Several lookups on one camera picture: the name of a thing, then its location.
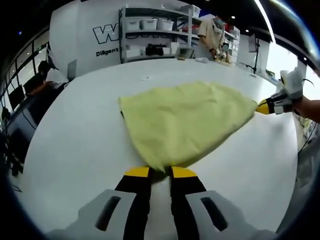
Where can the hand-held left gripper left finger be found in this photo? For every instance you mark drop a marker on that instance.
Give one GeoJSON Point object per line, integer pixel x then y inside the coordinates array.
{"type": "Point", "coordinates": [135, 200]}

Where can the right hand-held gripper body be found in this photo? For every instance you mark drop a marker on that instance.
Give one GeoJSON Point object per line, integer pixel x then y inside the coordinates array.
{"type": "Point", "coordinates": [293, 82]}

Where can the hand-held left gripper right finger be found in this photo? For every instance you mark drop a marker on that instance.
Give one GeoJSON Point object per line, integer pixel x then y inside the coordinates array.
{"type": "Point", "coordinates": [185, 202]}

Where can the yellow blue grey garment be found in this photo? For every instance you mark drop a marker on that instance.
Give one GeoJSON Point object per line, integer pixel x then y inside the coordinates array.
{"type": "Point", "coordinates": [185, 120]}

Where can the black tripod stand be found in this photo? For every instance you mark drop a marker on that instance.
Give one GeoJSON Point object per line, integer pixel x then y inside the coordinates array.
{"type": "Point", "coordinates": [257, 57]}

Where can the white shelf rack with bins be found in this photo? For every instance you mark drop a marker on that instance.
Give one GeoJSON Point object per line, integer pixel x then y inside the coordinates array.
{"type": "Point", "coordinates": [233, 40]}

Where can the white crumpled cloth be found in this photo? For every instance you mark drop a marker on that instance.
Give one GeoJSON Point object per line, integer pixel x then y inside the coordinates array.
{"type": "Point", "coordinates": [202, 60]}

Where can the grey mesh office chair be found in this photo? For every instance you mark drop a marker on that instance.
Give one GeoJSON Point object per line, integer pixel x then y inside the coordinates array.
{"type": "Point", "coordinates": [308, 175]}

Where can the small brown object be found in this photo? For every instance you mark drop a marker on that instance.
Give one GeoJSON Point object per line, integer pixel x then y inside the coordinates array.
{"type": "Point", "coordinates": [181, 58]}

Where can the black bag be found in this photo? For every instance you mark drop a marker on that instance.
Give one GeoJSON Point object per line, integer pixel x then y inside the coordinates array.
{"type": "Point", "coordinates": [154, 50]}

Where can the white storage bin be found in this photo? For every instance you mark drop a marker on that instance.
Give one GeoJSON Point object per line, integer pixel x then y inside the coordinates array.
{"type": "Point", "coordinates": [165, 24]}
{"type": "Point", "coordinates": [148, 24]}
{"type": "Point", "coordinates": [133, 24]}

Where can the grey metal shelf rack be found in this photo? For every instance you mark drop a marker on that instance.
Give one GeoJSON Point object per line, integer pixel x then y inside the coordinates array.
{"type": "Point", "coordinates": [150, 31]}

